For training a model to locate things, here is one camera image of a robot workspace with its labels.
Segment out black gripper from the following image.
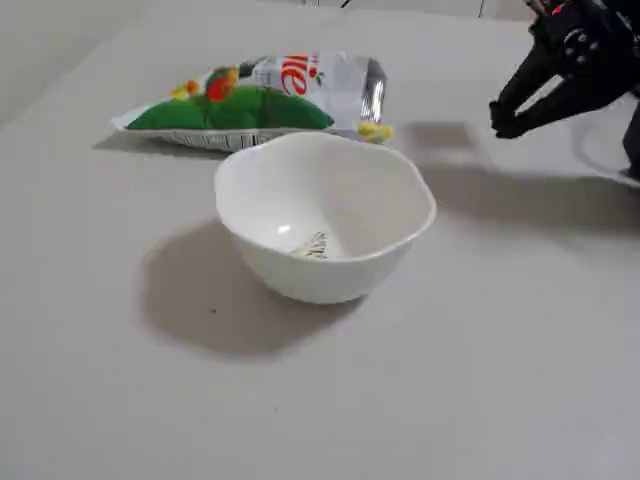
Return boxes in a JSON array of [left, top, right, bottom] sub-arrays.
[[488, 0, 640, 140]]

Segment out yellow veggie straw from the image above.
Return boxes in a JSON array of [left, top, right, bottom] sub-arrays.
[[356, 120, 394, 145]]

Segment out white ceramic bowl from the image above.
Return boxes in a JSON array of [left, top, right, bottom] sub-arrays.
[[213, 131, 438, 305]]

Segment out veggie straws snack packet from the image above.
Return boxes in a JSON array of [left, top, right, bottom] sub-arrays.
[[109, 48, 389, 153]]

